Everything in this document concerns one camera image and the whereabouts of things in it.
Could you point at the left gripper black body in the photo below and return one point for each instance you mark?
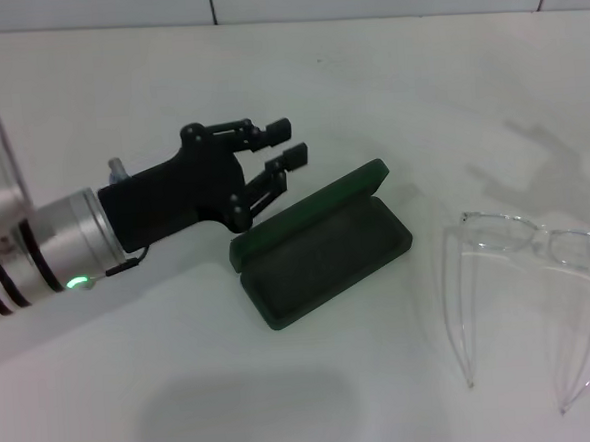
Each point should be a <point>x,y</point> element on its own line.
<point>173,198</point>

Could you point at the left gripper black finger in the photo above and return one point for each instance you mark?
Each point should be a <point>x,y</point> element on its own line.
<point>296,156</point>
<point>279,132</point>

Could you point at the green glasses case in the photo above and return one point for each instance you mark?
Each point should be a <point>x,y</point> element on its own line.
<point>323,264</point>

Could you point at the clear white glasses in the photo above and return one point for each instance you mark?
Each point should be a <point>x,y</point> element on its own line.
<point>501,236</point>

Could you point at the left gripper silver connector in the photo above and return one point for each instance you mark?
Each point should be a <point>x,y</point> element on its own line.
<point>117,169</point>

